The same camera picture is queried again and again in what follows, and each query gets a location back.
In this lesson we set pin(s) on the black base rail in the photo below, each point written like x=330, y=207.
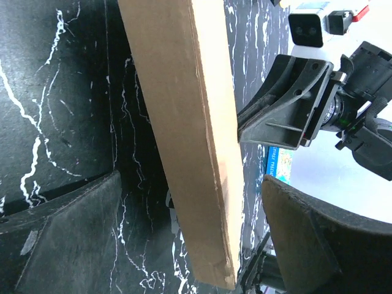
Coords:
x=260, y=270

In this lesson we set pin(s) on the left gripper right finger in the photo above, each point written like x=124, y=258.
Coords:
x=322, y=248

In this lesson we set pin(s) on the blue treehouse book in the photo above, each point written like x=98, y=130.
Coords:
x=279, y=163

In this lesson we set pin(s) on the cardboard box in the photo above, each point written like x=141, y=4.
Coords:
x=180, y=51

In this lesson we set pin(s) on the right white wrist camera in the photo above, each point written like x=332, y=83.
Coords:
x=315, y=25

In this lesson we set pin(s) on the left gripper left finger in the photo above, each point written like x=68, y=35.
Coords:
x=58, y=247

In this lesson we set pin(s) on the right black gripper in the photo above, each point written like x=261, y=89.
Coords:
x=296, y=90

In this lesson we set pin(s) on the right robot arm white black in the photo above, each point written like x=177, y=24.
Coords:
x=302, y=96

